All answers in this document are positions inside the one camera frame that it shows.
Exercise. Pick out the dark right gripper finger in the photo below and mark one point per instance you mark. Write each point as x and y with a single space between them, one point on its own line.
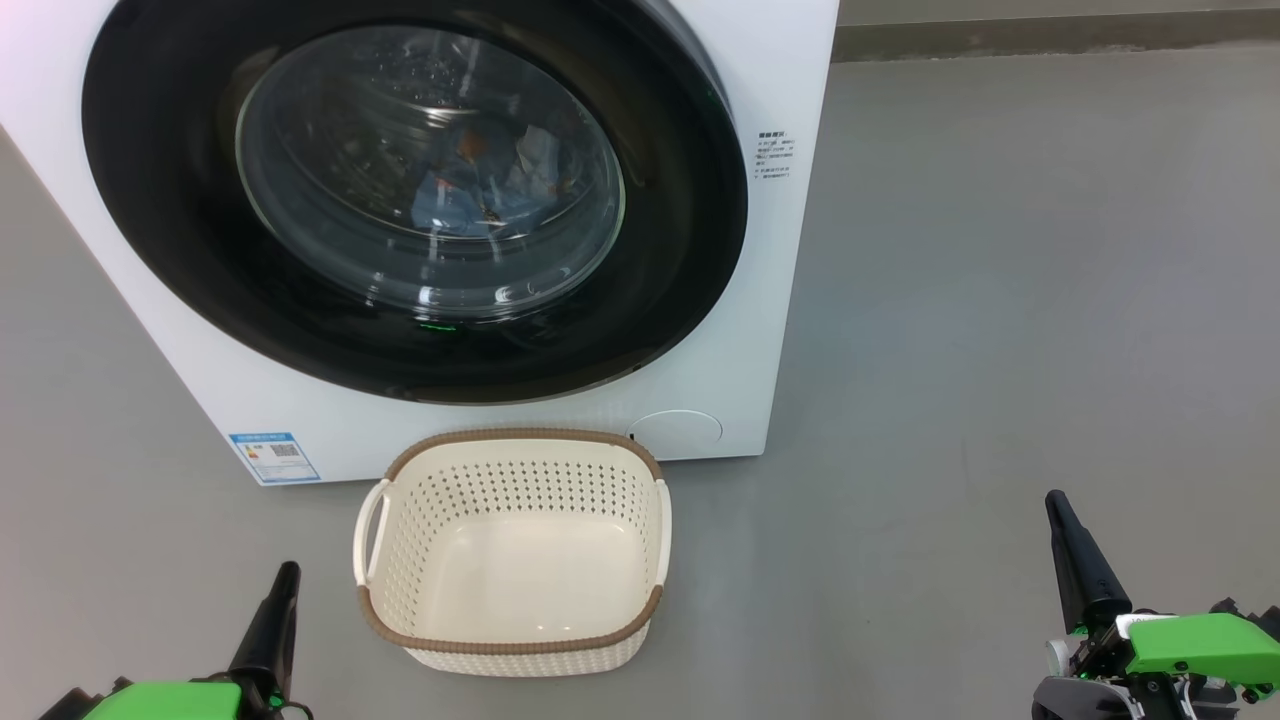
1083 575

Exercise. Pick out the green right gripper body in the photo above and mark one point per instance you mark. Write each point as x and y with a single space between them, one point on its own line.
1200 650

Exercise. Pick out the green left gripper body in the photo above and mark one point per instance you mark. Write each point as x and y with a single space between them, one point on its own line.
165 702

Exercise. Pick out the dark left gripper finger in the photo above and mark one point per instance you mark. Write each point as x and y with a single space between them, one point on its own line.
270 630

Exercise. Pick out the black round glass washer door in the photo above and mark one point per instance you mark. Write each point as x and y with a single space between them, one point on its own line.
160 220

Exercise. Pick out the blue bear-print garment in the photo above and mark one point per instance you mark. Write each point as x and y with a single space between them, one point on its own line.
460 200

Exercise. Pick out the cream and blue garment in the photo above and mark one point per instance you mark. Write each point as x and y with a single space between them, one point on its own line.
532 152

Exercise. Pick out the white front-load washing machine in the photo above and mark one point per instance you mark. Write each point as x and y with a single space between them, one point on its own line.
780 300

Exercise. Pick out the blue energy label sticker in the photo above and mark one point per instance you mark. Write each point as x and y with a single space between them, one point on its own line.
274 458

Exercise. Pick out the cream perforated laundry basket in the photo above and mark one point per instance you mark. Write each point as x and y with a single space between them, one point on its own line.
520 650

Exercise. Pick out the round white filter cover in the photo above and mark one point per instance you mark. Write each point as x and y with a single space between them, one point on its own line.
675 435

